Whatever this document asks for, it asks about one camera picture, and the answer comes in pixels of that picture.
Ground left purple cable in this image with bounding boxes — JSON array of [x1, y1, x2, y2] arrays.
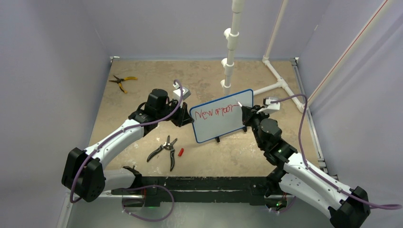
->
[[69, 79, 185, 204]]

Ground blue framed whiteboard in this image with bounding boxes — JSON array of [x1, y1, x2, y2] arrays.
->
[[189, 89, 254, 143]]

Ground black handled wire stripper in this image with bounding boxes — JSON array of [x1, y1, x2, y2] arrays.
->
[[146, 135, 178, 171]]

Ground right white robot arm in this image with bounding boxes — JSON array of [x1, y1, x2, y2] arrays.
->
[[241, 105, 370, 228]]

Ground red marker cap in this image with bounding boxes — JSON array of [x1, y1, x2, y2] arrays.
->
[[178, 148, 184, 157]]

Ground white PVC pipe frame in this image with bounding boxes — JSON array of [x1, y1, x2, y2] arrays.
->
[[221, 0, 392, 112]]

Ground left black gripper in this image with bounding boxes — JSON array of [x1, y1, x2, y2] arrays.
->
[[156, 98, 193, 127]]

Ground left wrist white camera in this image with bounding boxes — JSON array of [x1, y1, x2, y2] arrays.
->
[[172, 81, 191, 101]]

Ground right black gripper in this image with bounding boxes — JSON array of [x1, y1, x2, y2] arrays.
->
[[242, 105, 271, 149]]

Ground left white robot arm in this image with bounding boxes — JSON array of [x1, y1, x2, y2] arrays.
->
[[61, 87, 194, 203]]

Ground wrist white camera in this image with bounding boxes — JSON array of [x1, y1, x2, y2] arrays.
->
[[257, 96, 280, 114], [172, 81, 191, 101]]

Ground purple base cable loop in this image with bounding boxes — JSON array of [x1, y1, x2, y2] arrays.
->
[[121, 185, 175, 222]]

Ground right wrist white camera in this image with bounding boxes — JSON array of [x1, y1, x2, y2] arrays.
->
[[257, 96, 280, 114]]

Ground yellow handled pliers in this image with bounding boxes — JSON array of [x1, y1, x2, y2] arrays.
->
[[109, 75, 138, 94]]

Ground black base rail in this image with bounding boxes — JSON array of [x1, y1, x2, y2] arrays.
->
[[111, 176, 292, 209]]

